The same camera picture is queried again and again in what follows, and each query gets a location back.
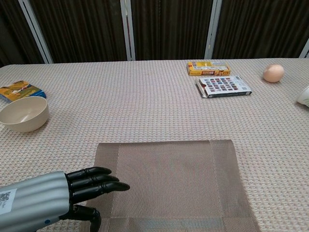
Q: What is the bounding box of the left silver and black hand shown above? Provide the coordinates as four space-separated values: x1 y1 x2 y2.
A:
0 166 131 232

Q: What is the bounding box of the light brown bowl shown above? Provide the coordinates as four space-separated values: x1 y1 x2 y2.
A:
0 96 50 133

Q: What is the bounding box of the brown woven placemat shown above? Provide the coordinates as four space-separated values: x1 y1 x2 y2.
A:
77 139 263 232

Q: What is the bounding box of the yellow and blue snack packet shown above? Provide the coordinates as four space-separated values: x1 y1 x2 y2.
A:
0 80 47 103

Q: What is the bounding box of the beige woven tablecloth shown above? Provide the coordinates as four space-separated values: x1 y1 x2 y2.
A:
0 57 309 232

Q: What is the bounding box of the dark pleated screen panel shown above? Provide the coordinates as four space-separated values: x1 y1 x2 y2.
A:
0 0 45 68
212 0 309 59
130 0 214 61
28 0 128 64

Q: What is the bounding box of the yellow cardboard box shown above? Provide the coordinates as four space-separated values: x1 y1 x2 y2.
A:
187 60 231 76

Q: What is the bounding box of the white box with coloured squares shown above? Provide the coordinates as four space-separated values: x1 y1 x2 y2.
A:
195 75 253 99

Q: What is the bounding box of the peach coloured egg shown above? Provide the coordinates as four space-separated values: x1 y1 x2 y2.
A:
262 63 285 83

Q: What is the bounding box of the white paper cup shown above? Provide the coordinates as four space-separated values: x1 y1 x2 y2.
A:
296 86 309 108

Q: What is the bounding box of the white screen frame post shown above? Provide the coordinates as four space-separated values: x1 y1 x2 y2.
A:
204 0 223 60
18 0 54 64
120 0 136 61
298 38 309 58

